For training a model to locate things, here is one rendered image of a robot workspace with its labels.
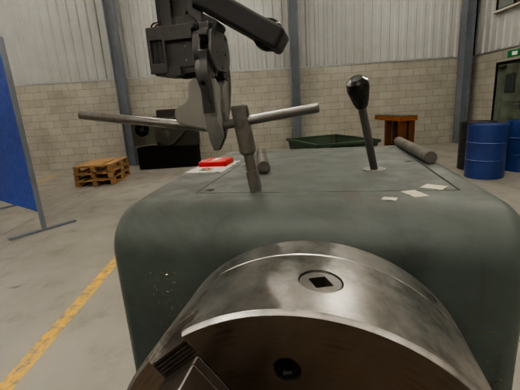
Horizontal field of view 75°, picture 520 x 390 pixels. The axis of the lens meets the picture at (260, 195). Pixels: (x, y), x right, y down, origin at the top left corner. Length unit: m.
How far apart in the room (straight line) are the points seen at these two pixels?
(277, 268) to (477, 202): 0.24
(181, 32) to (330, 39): 10.29
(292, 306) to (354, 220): 0.18
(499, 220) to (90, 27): 11.15
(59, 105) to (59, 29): 2.02
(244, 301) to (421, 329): 0.12
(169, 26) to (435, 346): 0.41
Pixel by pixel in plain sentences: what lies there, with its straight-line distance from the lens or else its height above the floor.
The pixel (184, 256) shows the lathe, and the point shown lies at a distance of 0.43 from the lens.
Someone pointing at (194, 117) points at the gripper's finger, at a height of 1.36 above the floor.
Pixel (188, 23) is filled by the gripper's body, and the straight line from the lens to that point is 0.45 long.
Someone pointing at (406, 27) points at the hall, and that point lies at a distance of 11.39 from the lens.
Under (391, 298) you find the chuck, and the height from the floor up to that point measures 1.22.
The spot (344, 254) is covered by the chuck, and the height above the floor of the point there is 1.23.
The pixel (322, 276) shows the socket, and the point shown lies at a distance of 0.28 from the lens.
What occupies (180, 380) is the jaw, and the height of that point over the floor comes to 1.19.
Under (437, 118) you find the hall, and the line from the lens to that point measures 11.67.
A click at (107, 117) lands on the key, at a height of 1.37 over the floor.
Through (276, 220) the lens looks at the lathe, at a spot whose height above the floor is 1.24.
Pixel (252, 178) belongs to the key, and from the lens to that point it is 0.46.
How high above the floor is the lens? 1.37
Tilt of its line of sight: 14 degrees down
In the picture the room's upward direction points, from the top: 4 degrees counter-clockwise
